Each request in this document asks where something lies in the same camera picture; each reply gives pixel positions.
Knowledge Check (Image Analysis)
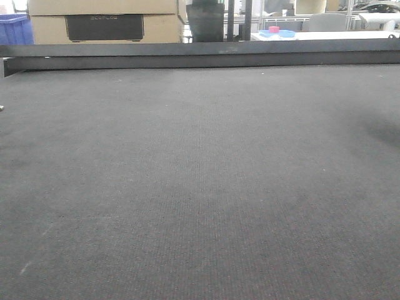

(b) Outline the large cardboard box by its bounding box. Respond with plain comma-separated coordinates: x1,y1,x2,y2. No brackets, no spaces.
27,0,187,44

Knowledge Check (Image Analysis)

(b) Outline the black bin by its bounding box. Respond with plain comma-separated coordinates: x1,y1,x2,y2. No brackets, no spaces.
186,0,225,43

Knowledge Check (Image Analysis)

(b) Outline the pink tape roll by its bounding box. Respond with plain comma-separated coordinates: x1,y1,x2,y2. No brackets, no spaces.
269,26,280,33

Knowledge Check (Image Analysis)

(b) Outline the blue tray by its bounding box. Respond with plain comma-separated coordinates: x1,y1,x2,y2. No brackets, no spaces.
258,29,296,39

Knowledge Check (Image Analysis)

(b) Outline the white table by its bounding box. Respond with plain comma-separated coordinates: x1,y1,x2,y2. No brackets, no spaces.
251,31,399,41

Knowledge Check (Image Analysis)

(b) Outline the blue plastic crate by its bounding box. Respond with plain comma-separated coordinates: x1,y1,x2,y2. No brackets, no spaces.
0,13,34,45

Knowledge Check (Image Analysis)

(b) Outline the black conveyor side rail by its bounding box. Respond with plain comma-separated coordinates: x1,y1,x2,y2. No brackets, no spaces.
1,37,399,78

